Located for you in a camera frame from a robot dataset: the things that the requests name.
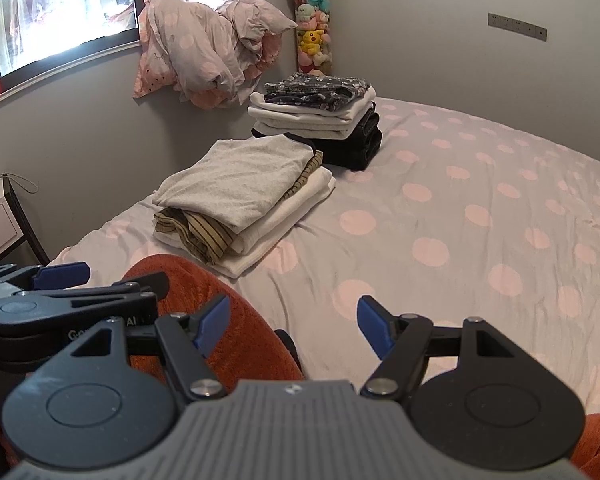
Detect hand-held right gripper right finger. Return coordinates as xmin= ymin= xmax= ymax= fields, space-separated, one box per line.
xmin=357 ymin=296 xmax=536 ymax=401

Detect black folded pants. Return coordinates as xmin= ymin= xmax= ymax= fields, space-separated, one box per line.
xmin=251 ymin=102 xmax=384 ymax=172

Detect grey wall outlet strip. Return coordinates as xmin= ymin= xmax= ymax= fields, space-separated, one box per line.
xmin=487 ymin=12 xmax=549 ymax=42

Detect grey cable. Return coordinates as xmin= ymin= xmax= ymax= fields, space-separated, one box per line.
xmin=0 ymin=173 xmax=39 ymax=197

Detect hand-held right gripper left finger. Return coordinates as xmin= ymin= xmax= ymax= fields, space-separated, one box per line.
xmin=55 ymin=294 xmax=231 ymax=402

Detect dark floral folded garment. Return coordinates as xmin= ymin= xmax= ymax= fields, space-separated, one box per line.
xmin=264 ymin=73 xmax=372 ymax=112

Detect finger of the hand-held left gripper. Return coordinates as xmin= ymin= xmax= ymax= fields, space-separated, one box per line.
xmin=10 ymin=272 xmax=170 ymax=310
xmin=0 ymin=261 xmax=91 ymax=306

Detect clear tube of plush toys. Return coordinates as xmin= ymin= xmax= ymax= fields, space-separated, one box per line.
xmin=292 ymin=0 xmax=335 ymax=77

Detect window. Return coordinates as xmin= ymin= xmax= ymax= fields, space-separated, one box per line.
xmin=0 ymin=0 xmax=252 ymax=107

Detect olive striped folded garment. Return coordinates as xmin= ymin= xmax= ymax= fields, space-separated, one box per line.
xmin=153 ymin=152 xmax=326 ymax=266

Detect pink printed pillow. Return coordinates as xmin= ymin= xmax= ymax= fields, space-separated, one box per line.
xmin=133 ymin=35 xmax=181 ymax=100

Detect pink polka dot duvet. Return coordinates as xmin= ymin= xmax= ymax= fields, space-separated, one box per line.
xmin=140 ymin=0 xmax=299 ymax=111

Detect orange pants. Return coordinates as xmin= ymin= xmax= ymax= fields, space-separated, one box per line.
xmin=120 ymin=255 xmax=600 ymax=480

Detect grey bed with pink dots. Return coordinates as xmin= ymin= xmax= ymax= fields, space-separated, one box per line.
xmin=45 ymin=95 xmax=600 ymax=411

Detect white folded garment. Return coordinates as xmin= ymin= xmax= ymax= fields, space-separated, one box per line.
xmin=200 ymin=166 xmax=337 ymax=279
xmin=247 ymin=87 xmax=377 ymax=123
xmin=251 ymin=107 xmax=373 ymax=142

